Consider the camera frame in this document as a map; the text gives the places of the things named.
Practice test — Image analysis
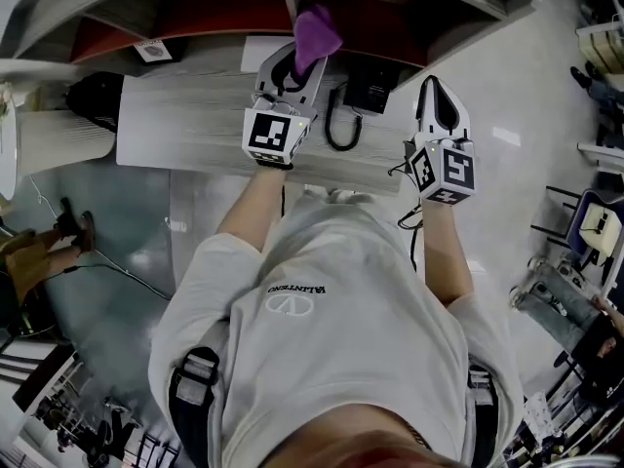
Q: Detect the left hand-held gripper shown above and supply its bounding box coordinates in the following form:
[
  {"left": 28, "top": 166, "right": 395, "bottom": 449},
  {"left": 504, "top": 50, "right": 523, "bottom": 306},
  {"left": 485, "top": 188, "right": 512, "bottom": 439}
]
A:
[{"left": 242, "top": 45, "right": 330, "bottom": 168}]

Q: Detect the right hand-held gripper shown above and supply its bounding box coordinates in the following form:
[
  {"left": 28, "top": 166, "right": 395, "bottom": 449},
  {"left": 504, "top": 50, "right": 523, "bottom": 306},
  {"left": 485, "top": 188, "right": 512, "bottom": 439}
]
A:
[{"left": 403, "top": 74, "right": 478, "bottom": 207}]

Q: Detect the purple wiping cloth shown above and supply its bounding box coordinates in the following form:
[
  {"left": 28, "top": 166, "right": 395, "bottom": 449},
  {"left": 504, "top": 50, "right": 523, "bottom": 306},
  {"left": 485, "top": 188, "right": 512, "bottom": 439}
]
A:
[{"left": 292, "top": 2, "right": 344, "bottom": 80}]

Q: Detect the grey wooden shelf unit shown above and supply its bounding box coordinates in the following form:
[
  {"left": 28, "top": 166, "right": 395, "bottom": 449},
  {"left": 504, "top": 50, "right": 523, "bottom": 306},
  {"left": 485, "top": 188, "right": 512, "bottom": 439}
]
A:
[{"left": 0, "top": 0, "right": 542, "bottom": 92}]

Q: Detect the person's left forearm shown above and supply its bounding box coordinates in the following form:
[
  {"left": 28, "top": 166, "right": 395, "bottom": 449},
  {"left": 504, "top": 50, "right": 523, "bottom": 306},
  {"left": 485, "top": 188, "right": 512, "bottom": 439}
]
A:
[{"left": 216, "top": 166, "right": 289, "bottom": 255}]

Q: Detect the person's right forearm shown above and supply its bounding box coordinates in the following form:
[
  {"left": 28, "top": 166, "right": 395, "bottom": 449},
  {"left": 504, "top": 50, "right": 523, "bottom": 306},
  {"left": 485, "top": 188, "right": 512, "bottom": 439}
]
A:
[{"left": 419, "top": 200, "right": 475, "bottom": 306}]

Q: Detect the black desk telephone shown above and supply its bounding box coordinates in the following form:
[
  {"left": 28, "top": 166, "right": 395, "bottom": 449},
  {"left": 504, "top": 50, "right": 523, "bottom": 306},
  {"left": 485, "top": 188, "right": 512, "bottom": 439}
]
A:
[{"left": 342, "top": 58, "right": 394, "bottom": 115}]

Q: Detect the grey wooden desk with shelves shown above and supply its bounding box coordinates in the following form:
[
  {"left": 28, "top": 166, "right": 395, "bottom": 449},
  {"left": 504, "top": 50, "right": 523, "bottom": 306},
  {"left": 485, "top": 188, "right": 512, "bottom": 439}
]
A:
[{"left": 115, "top": 36, "right": 415, "bottom": 197}]

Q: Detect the white paper sheet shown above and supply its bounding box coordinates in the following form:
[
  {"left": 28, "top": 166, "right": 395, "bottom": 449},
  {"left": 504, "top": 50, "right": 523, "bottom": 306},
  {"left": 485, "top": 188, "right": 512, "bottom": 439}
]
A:
[{"left": 241, "top": 35, "right": 296, "bottom": 73}]

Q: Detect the person's white left shoe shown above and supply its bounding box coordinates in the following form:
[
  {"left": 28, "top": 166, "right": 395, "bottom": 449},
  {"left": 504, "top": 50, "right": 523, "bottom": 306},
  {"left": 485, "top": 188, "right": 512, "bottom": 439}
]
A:
[{"left": 301, "top": 186, "right": 342, "bottom": 202}]

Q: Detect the black framed picture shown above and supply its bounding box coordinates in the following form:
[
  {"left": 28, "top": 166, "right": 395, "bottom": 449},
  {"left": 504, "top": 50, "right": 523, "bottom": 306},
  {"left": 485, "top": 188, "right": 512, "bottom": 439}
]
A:
[{"left": 132, "top": 40, "right": 184, "bottom": 65}]

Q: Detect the blue chair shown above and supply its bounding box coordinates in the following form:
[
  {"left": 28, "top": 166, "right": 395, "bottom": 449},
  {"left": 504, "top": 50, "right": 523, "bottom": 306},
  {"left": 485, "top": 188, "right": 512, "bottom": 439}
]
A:
[{"left": 529, "top": 185, "right": 624, "bottom": 267}]

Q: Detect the beige box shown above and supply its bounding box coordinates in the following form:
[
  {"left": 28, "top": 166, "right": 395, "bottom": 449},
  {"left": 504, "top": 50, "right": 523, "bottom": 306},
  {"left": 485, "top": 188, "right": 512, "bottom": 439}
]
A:
[{"left": 580, "top": 202, "right": 623, "bottom": 253}]

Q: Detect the black backpack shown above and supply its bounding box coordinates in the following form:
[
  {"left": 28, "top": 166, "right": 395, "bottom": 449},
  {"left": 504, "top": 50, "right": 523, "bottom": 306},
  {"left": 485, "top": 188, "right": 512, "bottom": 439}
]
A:
[{"left": 65, "top": 70, "right": 126, "bottom": 134}]

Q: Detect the person's white shirt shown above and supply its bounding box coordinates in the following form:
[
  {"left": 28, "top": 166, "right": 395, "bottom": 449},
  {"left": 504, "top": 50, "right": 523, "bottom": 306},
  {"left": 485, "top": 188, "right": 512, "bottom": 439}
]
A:
[{"left": 148, "top": 197, "right": 526, "bottom": 468}]

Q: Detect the white patterned bag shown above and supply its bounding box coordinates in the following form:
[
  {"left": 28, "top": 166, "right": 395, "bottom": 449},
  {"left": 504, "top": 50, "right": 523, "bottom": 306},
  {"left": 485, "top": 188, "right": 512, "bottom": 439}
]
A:
[{"left": 524, "top": 390, "right": 555, "bottom": 441}]

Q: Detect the person's face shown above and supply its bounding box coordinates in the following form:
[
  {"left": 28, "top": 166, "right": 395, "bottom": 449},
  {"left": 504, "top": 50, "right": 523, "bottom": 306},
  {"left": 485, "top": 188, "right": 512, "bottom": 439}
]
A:
[{"left": 282, "top": 402, "right": 488, "bottom": 468}]

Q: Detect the black round stool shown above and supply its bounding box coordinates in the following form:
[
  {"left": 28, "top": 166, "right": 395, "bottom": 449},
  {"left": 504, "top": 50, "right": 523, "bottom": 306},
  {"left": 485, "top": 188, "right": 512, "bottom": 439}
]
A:
[{"left": 0, "top": 270, "right": 58, "bottom": 340}]

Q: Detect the black coiled telephone cord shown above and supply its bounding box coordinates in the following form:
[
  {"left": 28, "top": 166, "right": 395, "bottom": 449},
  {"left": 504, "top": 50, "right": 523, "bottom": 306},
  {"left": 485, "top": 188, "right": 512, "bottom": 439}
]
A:
[{"left": 325, "top": 81, "right": 365, "bottom": 152}]

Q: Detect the right hand-held gripper cable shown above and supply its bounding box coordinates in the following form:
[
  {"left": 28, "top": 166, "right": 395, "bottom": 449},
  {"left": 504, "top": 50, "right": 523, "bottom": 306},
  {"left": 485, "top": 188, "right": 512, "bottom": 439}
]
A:
[{"left": 388, "top": 161, "right": 423, "bottom": 272}]

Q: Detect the white ribbed pedestal table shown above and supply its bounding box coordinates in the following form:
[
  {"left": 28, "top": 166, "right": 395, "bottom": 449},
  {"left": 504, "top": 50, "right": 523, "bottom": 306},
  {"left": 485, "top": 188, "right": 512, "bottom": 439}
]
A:
[{"left": 0, "top": 58, "right": 118, "bottom": 202}]

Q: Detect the black floor cable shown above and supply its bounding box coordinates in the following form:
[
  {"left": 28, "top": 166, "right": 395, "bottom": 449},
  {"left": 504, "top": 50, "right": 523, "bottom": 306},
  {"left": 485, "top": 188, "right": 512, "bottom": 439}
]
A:
[{"left": 46, "top": 260, "right": 173, "bottom": 301}]

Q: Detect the black harness strap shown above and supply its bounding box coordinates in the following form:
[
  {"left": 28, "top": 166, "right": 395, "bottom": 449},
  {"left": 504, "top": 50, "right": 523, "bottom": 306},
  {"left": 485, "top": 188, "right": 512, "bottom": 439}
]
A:
[
  {"left": 466, "top": 364, "right": 498, "bottom": 468},
  {"left": 168, "top": 346, "right": 220, "bottom": 468}
]

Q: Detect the thin striped neck cord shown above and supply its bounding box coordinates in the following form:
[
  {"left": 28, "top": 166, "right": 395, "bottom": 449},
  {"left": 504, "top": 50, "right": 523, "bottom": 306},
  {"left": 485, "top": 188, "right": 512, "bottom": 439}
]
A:
[{"left": 404, "top": 424, "right": 433, "bottom": 452}]

